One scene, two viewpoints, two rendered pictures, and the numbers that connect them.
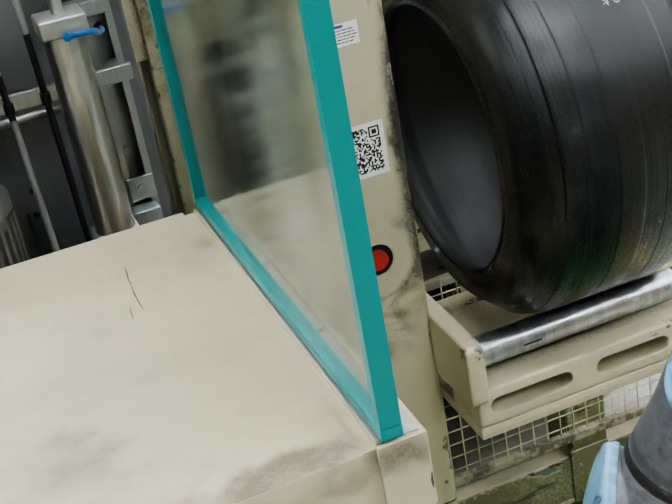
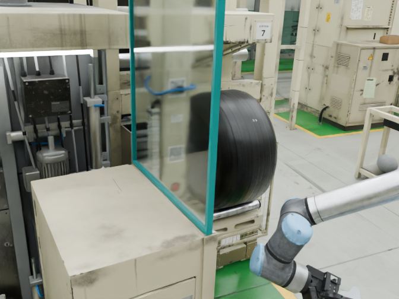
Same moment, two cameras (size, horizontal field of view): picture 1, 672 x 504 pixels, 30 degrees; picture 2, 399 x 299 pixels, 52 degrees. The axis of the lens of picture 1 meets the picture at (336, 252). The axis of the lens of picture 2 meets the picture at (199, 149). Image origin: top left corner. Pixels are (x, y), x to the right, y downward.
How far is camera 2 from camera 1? 0.27 m
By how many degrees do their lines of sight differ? 14
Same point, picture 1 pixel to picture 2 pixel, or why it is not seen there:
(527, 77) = (231, 138)
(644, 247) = (254, 192)
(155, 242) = (121, 172)
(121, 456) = (124, 233)
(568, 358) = (227, 223)
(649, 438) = (275, 242)
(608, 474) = (261, 252)
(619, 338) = (241, 219)
